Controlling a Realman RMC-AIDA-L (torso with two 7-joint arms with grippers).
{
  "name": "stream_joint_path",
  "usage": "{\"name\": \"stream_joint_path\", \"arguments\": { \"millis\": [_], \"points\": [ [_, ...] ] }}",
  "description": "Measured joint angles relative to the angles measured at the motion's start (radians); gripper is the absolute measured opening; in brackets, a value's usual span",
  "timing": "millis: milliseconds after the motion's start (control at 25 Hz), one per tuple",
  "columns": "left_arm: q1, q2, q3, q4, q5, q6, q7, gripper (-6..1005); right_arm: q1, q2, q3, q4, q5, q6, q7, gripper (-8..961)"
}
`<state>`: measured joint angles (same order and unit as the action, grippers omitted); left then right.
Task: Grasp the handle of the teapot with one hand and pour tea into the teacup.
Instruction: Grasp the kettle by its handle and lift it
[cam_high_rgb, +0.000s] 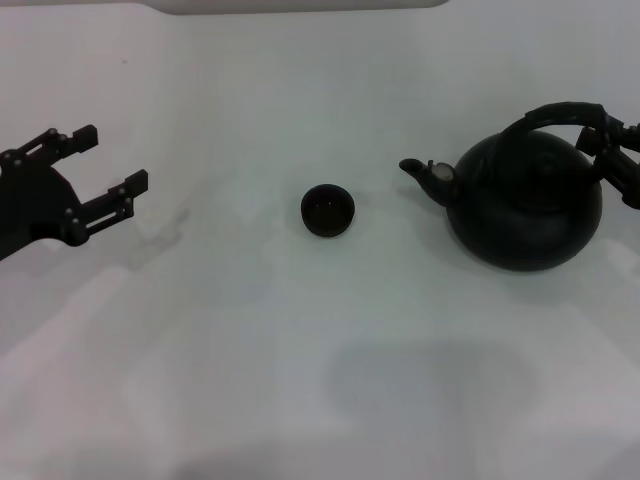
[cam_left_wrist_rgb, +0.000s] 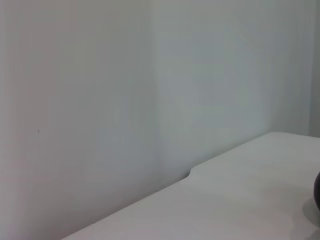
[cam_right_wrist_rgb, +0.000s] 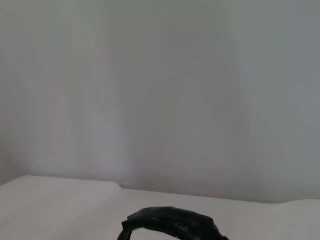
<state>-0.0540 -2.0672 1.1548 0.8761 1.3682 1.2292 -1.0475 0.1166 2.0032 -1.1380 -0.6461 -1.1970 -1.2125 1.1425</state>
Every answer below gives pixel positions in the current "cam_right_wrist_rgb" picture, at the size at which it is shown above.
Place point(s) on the black round teapot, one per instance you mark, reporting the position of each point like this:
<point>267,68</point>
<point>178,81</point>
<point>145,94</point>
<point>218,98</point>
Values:
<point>172,216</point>

